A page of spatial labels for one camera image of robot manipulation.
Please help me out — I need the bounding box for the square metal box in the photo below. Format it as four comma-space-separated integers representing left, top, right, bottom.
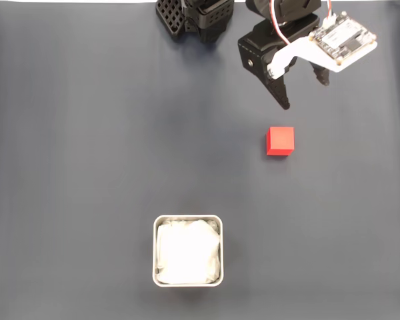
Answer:
152, 214, 225, 288

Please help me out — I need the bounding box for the white tissue paper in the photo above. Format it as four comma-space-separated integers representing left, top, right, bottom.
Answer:
156, 218, 221, 285

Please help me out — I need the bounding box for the camera board on white mount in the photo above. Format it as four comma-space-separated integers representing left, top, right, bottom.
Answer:
267, 11, 378, 80

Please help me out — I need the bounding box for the red white servo cable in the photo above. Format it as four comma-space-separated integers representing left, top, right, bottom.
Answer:
269, 0, 293, 46

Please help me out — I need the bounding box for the dark grey table mat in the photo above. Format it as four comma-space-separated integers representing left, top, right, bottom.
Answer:
0, 2, 400, 320

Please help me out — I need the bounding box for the red cube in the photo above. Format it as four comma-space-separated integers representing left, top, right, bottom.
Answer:
265, 126, 295, 157

